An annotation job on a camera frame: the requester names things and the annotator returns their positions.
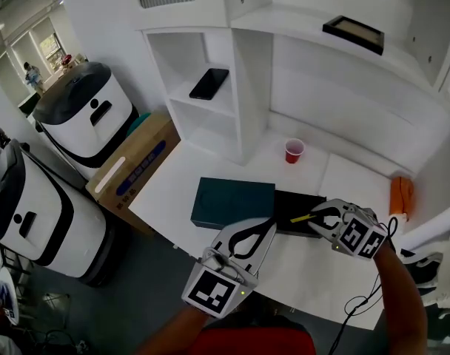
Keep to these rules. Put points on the person's left forearm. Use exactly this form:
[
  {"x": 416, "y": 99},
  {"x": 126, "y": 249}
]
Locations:
[{"x": 173, "y": 335}]

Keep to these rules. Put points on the black box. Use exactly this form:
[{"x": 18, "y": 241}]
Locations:
[{"x": 295, "y": 205}]

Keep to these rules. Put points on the teal round object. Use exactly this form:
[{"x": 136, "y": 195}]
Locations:
[{"x": 139, "y": 122}]

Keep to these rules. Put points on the white shelf unit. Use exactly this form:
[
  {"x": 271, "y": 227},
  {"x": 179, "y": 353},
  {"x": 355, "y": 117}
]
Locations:
[{"x": 321, "y": 87}]

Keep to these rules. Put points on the red plastic cup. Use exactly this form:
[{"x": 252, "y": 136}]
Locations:
[{"x": 294, "y": 152}]

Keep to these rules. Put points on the person's right forearm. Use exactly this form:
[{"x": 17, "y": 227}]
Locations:
[{"x": 402, "y": 301}]

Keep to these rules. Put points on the round white and blue sign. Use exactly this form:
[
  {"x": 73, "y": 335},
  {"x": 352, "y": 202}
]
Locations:
[{"x": 7, "y": 294}]

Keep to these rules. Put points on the dark green box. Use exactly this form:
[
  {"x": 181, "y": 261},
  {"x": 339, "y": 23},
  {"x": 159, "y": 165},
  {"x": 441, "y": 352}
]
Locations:
[{"x": 232, "y": 202}]

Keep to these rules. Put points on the black picture frame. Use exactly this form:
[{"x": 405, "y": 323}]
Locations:
[{"x": 352, "y": 35}]

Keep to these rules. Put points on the brown cardboard box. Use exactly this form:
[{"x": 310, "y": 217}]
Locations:
[{"x": 136, "y": 168}]

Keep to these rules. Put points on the person's red shirt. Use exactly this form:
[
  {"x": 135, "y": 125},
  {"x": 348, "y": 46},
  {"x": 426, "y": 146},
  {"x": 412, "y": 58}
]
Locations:
[{"x": 254, "y": 342}]

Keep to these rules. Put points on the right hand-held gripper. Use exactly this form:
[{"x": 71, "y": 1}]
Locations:
[{"x": 358, "y": 235}]

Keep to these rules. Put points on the orange cloth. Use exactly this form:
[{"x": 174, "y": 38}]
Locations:
[{"x": 400, "y": 196}]

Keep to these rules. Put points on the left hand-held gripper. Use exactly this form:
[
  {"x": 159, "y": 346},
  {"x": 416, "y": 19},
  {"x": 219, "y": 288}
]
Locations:
[{"x": 214, "y": 290}]

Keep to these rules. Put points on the white and black robot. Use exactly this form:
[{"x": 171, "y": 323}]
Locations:
[
  {"x": 88, "y": 120},
  {"x": 43, "y": 216}
]

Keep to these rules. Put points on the black smartphone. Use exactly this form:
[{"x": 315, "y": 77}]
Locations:
[{"x": 209, "y": 84}]

